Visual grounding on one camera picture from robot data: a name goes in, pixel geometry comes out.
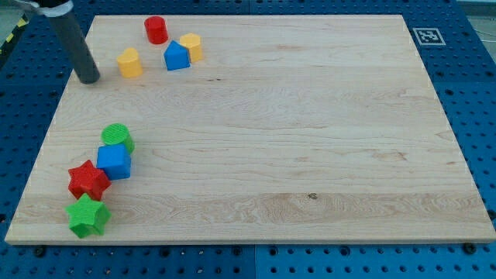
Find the yellow heart block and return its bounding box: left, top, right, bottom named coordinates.
left=116, top=47, right=143, bottom=78

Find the green star block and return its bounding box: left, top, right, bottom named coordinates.
left=65, top=194, right=112, bottom=239

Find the green cylinder block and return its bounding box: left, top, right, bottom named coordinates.
left=101, top=122, right=135, bottom=154

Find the white fiducial marker tag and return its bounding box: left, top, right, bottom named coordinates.
left=413, top=27, right=446, bottom=46

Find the yellow black hazard tape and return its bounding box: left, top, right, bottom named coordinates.
left=1, top=14, right=29, bottom=56

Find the blue cube block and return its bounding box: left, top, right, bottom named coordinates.
left=97, top=144, right=131, bottom=181

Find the yellow hexagon block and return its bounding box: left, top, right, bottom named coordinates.
left=180, top=33, right=204, bottom=63

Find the wooden board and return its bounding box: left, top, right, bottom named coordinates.
left=5, top=15, right=495, bottom=246

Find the blue pentagon block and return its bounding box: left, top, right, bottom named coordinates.
left=164, top=40, right=190, bottom=71

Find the red cylinder block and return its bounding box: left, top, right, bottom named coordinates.
left=144, top=15, right=169, bottom=45

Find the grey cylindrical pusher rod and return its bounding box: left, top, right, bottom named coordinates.
left=37, top=0, right=100, bottom=84

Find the red star block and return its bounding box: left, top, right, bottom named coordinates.
left=68, top=160, right=111, bottom=201

